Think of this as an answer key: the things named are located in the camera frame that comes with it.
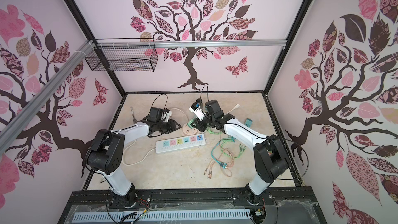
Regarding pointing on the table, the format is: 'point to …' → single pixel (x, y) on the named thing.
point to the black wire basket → (124, 54)
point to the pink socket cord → (183, 112)
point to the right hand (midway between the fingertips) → (194, 119)
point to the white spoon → (237, 106)
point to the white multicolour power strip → (180, 143)
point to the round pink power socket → (188, 131)
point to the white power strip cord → (139, 160)
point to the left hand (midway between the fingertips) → (179, 128)
